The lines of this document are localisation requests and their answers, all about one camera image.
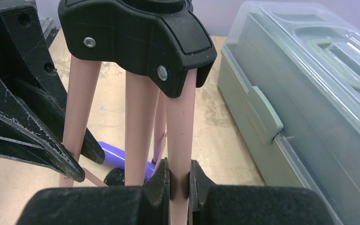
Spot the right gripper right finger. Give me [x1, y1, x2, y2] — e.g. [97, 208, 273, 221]
[190, 160, 334, 225]

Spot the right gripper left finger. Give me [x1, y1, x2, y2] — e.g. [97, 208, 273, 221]
[17, 158, 169, 225]

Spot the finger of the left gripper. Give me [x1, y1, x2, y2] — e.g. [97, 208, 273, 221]
[0, 79, 85, 182]
[0, 0, 106, 165]

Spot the purple toy microphone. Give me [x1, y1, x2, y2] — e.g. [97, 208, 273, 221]
[98, 141, 155, 181]

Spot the pink music stand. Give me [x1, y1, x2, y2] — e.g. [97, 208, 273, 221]
[58, 0, 217, 225]

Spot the green plastic storage box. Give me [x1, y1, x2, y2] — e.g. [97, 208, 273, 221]
[218, 0, 360, 225]

